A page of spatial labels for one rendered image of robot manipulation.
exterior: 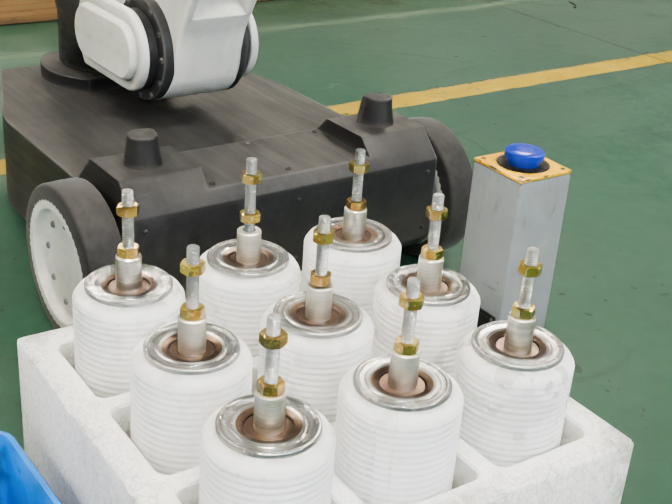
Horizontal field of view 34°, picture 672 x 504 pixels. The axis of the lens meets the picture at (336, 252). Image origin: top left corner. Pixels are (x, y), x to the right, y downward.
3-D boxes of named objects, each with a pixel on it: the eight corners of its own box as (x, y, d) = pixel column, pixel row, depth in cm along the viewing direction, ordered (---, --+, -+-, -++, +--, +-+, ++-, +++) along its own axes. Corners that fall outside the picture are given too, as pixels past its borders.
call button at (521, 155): (494, 164, 110) (496, 145, 109) (523, 158, 112) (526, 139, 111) (521, 178, 107) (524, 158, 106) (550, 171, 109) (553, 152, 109)
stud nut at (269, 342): (257, 349, 73) (258, 338, 73) (259, 336, 75) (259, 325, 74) (287, 350, 73) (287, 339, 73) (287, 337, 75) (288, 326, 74)
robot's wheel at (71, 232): (28, 305, 140) (19, 159, 132) (65, 296, 143) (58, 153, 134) (94, 378, 126) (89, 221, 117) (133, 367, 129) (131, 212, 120)
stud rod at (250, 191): (249, 233, 100) (252, 155, 97) (256, 236, 99) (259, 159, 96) (241, 235, 99) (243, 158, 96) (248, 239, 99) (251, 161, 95)
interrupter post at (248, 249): (266, 261, 101) (267, 228, 99) (251, 270, 99) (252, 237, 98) (244, 254, 102) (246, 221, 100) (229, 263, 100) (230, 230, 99)
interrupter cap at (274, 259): (304, 259, 102) (305, 252, 101) (258, 289, 96) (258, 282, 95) (238, 237, 105) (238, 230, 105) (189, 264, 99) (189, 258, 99)
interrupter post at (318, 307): (337, 321, 92) (340, 287, 90) (313, 328, 90) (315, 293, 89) (322, 309, 93) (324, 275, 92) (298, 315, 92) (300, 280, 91)
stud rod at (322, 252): (321, 295, 92) (327, 213, 88) (327, 300, 91) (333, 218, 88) (311, 297, 91) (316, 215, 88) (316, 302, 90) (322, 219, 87)
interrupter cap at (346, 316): (380, 328, 91) (380, 321, 91) (302, 350, 87) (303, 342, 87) (331, 290, 97) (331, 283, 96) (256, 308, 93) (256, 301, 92)
